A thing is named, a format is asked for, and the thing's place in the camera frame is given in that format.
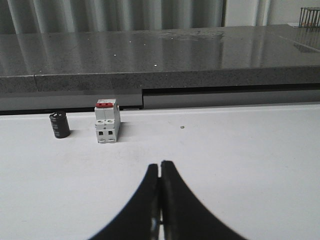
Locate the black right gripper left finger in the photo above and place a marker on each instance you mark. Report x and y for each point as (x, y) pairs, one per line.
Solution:
(140, 217)

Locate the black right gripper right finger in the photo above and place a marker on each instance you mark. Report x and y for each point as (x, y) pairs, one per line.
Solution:
(184, 217)

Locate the black cylindrical capacitor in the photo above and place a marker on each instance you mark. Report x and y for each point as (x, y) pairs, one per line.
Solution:
(60, 125)

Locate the grey stone countertop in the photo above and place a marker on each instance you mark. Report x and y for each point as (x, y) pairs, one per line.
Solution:
(217, 57)

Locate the grey pleated curtain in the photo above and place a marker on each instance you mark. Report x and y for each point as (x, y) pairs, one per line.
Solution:
(69, 16)

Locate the white circuit breaker red switch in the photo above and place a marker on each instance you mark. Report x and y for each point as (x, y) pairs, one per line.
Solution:
(107, 120)

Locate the dark wire rack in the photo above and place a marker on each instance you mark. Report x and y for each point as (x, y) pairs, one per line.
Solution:
(309, 17)

